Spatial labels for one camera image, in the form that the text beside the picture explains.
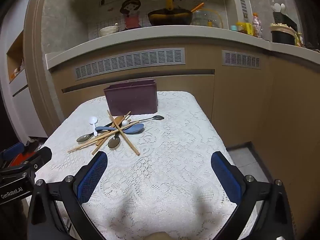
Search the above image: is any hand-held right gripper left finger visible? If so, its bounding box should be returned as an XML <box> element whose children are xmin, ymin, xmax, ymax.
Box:
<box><xmin>27</xmin><ymin>151</ymin><xmax>108</xmax><ymax>240</ymax></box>

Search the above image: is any clear bottle with orange cap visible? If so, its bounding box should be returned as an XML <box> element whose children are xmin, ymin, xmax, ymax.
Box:
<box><xmin>252</xmin><ymin>12</ymin><xmax>263</xmax><ymax>38</ymax></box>

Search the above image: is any yellow-rimmed glass lid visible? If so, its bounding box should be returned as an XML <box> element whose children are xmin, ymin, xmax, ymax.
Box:
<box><xmin>192</xmin><ymin>8</ymin><xmax>223</xmax><ymax>29</ymax></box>

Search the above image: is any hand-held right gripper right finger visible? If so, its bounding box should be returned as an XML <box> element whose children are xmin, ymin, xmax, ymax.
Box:
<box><xmin>211</xmin><ymin>151</ymin><xmax>295</xmax><ymax>240</ymax></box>

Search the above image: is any purple utensil holder box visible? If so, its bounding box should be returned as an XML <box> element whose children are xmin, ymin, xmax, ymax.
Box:
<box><xmin>104</xmin><ymin>79</ymin><xmax>158</xmax><ymax>116</ymax></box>

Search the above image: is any black utensil rack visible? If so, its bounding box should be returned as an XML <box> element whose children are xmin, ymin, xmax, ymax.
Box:
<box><xmin>272</xmin><ymin>11</ymin><xmax>298</xmax><ymax>30</ymax></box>

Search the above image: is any black round container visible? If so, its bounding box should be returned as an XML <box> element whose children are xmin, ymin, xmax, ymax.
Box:
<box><xmin>270</xmin><ymin>24</ymin><xmax>302</xmax><ymax>46</ymax></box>

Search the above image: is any blue plastic spoon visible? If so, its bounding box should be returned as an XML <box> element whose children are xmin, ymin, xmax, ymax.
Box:
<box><xmin>95</xmin><ymin>123</ymin><xmax>145</xmax><ymax>134</ymax></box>

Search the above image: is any white shelf cabinet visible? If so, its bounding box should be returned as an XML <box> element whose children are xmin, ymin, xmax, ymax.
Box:
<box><xmin>0</xmin><ymin>0</ymin><xmax>50</xmax><ymax>139</ymax></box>

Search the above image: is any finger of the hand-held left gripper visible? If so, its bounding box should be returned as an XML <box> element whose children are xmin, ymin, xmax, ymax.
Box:
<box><xmin>0</xmin><ymin>142</ymin><xmax>25</xmax><ymax>158</ymax></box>
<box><xmin>21</xmin><ymin>146</ymin><xmax>52</xmax><ymax>174</ymax></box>

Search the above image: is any white lace tablecloth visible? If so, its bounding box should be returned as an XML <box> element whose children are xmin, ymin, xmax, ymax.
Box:
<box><xmin>30</xmin><ymin>91</ymin><xmax>258</xmax><ymax>240</ymax></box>

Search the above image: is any black wok with yellow handle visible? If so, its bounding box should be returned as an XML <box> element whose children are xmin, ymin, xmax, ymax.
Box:
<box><xmin>147</xmin><ymin>0</ymin><xmax>193</xmax><ymax>27</ymax></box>

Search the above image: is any white plastic spoon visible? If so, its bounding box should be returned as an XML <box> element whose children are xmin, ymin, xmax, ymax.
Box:
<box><xmin>89</xmin><ymin>116</ymin><xmax>99</xmax><ymax>137</ymax></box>

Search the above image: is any brown wooden spoon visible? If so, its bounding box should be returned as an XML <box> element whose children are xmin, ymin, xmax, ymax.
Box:
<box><xmin>110</xmin><ymin>115</ymin><xmax>125</xmax><ymax>130</ymax></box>

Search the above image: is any wooden chopstick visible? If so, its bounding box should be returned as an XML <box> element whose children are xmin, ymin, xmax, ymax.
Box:
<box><xmin>107</xmin><ymin>110</ymin><xmax>140</xmax><ymax>156</ymax></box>
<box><xmin>92</xmin><ymin>111</ymin><xmax>131</xmax><ymax>155</ymax></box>
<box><xmin>96</xmin><ymin>115</ymin><xmax>132</xmax><ymax>146</ymax></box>
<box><xmin>67</xmin><ymin>121</ymin><xmax>140</xmax><ymax>153</ymax></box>

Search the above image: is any black chopstick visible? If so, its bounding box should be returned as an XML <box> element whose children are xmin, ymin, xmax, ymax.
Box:
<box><xmin>107</xmin><ymin>127</ymin><xmax>123</xmax><ymax>148</ymax></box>

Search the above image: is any white bowl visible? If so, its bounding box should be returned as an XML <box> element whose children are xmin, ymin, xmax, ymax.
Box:
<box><xmin>99</xmin><ymin>23</ymin><xmax>120</xmax><ymax>37</ymax></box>

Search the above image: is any wooden kitchen cabinet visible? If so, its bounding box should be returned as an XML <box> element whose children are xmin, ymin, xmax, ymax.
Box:
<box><xmin>49</xmin><ymin>40</ymin><xmax>320</xmax><ymax>230</ymax></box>

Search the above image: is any white vented pipe cover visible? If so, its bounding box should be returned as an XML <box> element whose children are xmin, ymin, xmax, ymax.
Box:
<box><xmin>231</xmin><ymin>0</ymin><xmax>251</xmax><ymax>29</ymax></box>

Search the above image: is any orange-handled spatula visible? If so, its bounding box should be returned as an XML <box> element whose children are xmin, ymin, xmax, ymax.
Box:
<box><xmin>190</xmin><ymin>2</ymin><xmax>205</xmax><ymax>13</ymax></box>

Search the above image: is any grey kitchen countertop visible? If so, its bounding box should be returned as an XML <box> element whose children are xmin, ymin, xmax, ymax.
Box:
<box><xmin>45</xmin><ymin>25</ymin><xmax>320</xmax><ymax>70</ymax></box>

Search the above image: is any large grey vent grille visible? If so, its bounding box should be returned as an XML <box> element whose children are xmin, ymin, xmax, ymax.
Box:
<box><xmin>75</xmin><ymin>47</ymin><xmax>186</xmax><ymax>81</ymax></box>

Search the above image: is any small grey vent grille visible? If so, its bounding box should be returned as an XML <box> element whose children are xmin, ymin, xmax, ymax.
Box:
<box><xmin>221</xmin><ymin>50</ymin><xmax>261</xmax><ymax>69</ymax></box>

